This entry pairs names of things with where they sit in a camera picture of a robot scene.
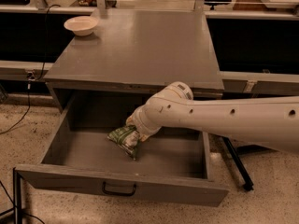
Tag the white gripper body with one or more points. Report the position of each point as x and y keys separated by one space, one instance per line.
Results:
x=139 y=121

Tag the green jalapeno chip bag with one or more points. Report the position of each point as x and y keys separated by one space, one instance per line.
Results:
x=127 y=138

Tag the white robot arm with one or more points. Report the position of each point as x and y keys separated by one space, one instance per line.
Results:
x=268 y=122

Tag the grey open drawer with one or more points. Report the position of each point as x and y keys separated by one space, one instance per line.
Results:
x=172 y=166

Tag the grey cabinet counter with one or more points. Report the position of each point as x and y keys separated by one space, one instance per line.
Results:
x=139 y=51

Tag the white paper bowl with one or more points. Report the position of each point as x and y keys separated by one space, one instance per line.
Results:
x=81 y=25

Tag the black metal stand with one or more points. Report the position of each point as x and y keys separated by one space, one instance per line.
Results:
x=16 y=212

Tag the wooden box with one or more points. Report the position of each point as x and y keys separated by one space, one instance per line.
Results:
x=251 y=5

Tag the black drawer handle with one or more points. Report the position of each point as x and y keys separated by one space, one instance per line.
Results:
x=115 y=190

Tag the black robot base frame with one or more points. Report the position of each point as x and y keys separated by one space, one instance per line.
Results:
x=235 y=153

